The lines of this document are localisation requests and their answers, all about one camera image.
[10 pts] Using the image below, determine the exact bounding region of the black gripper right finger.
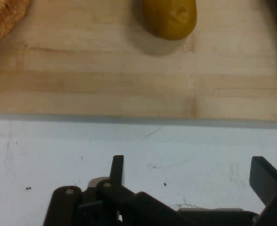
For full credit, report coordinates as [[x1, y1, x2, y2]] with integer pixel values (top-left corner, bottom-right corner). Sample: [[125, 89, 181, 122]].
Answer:
[[249, 156, 277, 226]]

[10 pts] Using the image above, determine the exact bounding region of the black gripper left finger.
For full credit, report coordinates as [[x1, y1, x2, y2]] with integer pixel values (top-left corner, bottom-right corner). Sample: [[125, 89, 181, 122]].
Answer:
[[43, 154, 139, 226]]

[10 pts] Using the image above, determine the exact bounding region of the yellow-brown potato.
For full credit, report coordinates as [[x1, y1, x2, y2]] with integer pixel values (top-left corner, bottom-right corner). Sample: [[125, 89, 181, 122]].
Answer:
[[142, 0, 198, 41]]

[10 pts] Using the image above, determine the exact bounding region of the bamboo cutting board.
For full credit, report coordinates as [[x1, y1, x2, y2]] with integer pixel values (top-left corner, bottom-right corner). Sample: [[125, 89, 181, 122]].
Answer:
[[0, 0, 277, 129]]

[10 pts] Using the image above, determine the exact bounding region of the woven wicker basket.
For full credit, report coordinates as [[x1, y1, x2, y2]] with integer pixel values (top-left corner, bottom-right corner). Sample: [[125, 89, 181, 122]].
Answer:
[[0, 0, 33, 51]]

